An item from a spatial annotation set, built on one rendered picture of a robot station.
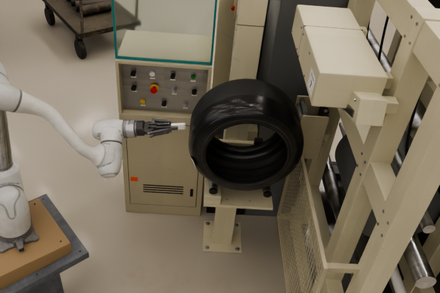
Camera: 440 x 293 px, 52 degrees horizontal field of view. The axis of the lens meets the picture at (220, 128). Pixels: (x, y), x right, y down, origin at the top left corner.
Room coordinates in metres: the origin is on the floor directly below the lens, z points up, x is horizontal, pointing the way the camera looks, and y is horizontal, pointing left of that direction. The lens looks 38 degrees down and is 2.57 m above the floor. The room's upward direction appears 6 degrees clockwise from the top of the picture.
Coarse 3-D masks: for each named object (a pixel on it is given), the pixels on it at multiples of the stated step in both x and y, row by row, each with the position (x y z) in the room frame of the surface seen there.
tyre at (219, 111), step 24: (216, 96) 1.75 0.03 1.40; (240, 96) 1.71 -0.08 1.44; (264, 96) 1.72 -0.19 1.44; (288, 96) 1.86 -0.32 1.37; (192, 120) 1.73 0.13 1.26; (216, 120) 1.62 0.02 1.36; (240, 120) 1.62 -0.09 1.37; (264, 120) 1.62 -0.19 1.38; (288, 120) 1.66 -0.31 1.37; (192, 144) 1.63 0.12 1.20; (216, 144) 1.88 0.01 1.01; (264, 144) 1.90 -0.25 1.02; (288, 144) 1.63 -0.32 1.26; (216, 168) 1.76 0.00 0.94; (240, 168) 1.81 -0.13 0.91; (264, 168) 1.79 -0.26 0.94; (288, 168) 1.63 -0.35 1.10
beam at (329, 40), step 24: (312, 24) 1.79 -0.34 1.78; (336, 24) 1.81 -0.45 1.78; (312, 48) 1.57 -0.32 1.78; (336, 48) 1.59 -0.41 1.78; (360, 48) 1.61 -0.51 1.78; (336, 72) 1.40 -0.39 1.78; (360, 72) 1.42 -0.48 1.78; (384, 72) 1.44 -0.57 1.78; (312, 96) 1.40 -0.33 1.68; (336, 96) 1.40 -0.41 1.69
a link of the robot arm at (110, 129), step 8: (104, 120) 1.70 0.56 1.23; (112, 120) 1.70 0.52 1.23; (120, 120) 1.71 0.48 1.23; (96, 128) 1.66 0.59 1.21; (104, 128) 1.66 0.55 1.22; (112, 128) 1.66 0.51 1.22; (120, 128) 1.67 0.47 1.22; (96, 136) 1.65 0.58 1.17; (104, 136) 1.63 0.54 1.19; (112, 136) 1.63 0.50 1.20; (120, 136) 1.65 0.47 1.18
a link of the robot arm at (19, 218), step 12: (0, 192) 1.38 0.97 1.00; (12, 192) 1.40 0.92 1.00; (0, 204) 1.33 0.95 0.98; (12, 204) 1.35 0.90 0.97; (24, 204) 1.38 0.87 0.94; (0, 216) 1.31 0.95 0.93; (12, 216) 1.32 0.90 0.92; (24, 216) 1.35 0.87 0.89; (0, 228) 1.30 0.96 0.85; (12, 228) 1.31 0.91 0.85; (24, 228) 1.34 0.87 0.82
